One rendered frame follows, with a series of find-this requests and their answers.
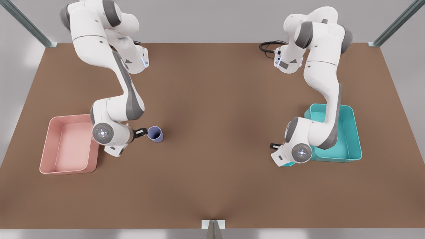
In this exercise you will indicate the purple cup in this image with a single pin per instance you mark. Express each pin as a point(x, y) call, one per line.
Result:
point(156, 134)

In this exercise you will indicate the teal bowl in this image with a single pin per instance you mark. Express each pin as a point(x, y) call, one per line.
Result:
point(288, 163)

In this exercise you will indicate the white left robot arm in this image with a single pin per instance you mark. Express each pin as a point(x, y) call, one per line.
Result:
point(320, 59)

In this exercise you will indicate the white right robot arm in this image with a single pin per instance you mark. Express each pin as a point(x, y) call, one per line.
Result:
point(99, 49)

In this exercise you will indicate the pink box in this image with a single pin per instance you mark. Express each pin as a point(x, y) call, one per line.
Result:
point(68, 146)

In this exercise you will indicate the teal box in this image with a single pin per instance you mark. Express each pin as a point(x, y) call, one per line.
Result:
point(348, 136)

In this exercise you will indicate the silver frame post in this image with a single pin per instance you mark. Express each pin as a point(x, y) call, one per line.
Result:
point(28, 23)
point(396, 23)
point(213, 229)

